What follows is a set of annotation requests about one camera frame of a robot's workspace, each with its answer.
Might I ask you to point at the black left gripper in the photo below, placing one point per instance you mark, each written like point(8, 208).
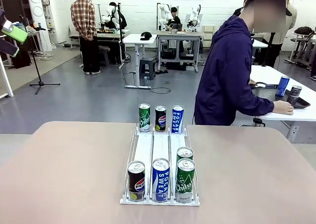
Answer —
point(2, 16)

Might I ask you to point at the blue Pocari Sweat display can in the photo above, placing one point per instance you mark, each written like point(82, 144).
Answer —
point(177, 119)

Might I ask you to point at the black serving tray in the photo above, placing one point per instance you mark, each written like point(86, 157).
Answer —
point(269, 93)

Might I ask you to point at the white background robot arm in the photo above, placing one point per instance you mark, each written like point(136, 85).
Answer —
point(193, 16)
point(163, 14)

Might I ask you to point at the person's right forearm purple sleeve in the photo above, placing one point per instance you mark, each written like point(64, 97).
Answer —
point(259, 105)

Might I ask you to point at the person in plaid shirt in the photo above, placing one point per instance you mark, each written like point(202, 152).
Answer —
point(82, 16)

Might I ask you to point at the person in black clothes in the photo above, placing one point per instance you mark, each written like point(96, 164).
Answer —
point(122, 20)

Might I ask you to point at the seated person with black hair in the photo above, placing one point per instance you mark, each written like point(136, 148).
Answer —
point(175, 19)

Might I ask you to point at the person in purple jacket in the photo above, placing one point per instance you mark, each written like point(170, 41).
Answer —
point(222, 73)

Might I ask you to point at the person in beige jacket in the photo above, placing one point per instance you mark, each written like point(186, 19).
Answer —
point(280, 37)

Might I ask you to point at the person's left hand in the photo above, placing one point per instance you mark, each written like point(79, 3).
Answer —
point(252, 82)

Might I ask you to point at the person's right hand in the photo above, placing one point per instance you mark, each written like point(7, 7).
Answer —
point(284, 108)

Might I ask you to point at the black bag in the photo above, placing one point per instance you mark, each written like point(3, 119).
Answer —
point(22, 60)

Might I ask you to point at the pile of clothes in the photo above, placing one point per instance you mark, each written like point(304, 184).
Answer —
point(32, 29)

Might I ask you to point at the white tower air conditioner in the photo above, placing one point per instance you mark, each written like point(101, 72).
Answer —
point(37, 11)

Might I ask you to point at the white table with white legs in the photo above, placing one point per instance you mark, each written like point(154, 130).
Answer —
point(8, 85)

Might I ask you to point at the black tripod microphone stand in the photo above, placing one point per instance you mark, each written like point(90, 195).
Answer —
point(40, 83)

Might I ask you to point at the grey background workbench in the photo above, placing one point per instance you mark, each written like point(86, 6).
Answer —
point(108, 37)

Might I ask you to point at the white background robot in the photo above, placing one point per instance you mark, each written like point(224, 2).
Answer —
point(109, 11)

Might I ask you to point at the black pole stand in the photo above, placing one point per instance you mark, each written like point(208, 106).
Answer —
point(121, 36)

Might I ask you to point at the white height-adjustable desk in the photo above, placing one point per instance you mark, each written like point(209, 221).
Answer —
point(133, 37)

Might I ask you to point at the black cap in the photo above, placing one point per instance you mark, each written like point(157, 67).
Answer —
point(145, 36)

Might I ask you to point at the grey plastic stool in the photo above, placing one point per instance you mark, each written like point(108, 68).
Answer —
point(147, 68)

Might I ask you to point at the green Chilsung display can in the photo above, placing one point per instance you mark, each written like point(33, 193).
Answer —
point(144, 118)

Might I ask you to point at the grey background desk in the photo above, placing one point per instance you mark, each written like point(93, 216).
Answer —
point(177, 35)

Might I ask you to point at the black Pepsi display can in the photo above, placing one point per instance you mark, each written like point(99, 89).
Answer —
point(160, 120)

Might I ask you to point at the white drawer cabinet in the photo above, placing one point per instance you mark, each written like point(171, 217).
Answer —
point(207, 29)

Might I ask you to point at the white background desk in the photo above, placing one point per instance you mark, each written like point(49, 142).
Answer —
point(259, 44)

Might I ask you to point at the large white table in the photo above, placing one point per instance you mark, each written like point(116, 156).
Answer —
point(303, 115)

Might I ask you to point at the white wall electrical box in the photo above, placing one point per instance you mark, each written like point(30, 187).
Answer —
point(50, 24)

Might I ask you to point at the black tripod camera stand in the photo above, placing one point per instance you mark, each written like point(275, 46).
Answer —
point(267, 53)

